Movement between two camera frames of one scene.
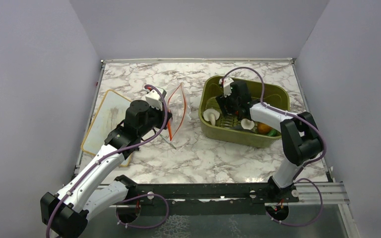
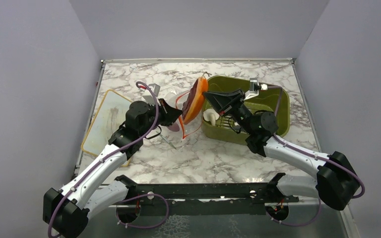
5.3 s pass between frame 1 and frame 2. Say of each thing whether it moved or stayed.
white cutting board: stayed
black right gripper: moved
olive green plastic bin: stayed
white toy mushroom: stayed
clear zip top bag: moved
